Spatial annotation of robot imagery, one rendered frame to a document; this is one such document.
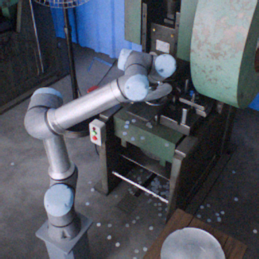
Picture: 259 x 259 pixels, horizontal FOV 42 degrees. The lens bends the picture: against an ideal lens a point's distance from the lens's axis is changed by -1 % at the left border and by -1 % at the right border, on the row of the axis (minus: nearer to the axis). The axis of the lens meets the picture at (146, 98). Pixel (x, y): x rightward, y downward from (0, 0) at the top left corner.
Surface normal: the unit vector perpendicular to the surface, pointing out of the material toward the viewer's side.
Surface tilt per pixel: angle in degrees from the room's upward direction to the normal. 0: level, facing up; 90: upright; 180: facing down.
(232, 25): 80
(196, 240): 0
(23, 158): 0
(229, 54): 91
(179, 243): 0
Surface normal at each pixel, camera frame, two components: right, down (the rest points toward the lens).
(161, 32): -0.55, 0.49
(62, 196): 0.04, -0.71
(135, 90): 0.06, 0.60
